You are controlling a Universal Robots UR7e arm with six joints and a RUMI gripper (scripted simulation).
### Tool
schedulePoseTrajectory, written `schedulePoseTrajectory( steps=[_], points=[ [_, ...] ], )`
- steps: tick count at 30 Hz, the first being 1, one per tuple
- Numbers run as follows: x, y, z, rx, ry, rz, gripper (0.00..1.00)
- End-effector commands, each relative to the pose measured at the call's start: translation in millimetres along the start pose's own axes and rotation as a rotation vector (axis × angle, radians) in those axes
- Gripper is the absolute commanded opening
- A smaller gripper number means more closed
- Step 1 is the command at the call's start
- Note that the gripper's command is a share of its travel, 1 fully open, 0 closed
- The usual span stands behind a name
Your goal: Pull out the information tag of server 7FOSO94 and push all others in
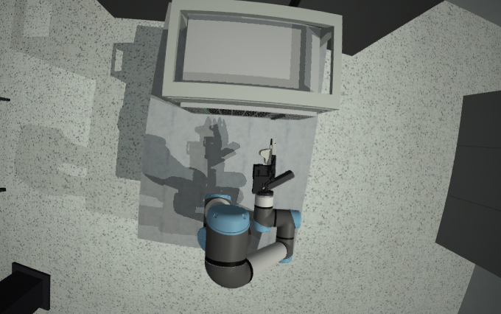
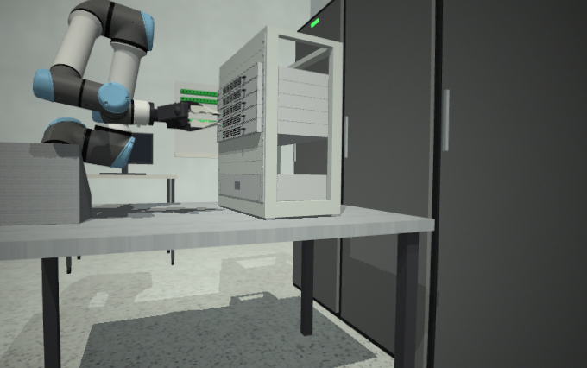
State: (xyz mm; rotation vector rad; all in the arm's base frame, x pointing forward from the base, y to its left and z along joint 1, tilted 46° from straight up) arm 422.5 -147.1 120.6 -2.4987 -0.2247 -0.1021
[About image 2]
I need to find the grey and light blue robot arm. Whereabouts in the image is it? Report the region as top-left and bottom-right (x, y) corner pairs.
(33, 0), (155, 168)

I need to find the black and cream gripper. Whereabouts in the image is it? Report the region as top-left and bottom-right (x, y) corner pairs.
(148, 101), (220, 131)

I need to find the white server rack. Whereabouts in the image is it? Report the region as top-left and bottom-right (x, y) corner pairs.
(217, 25), (343, 220)

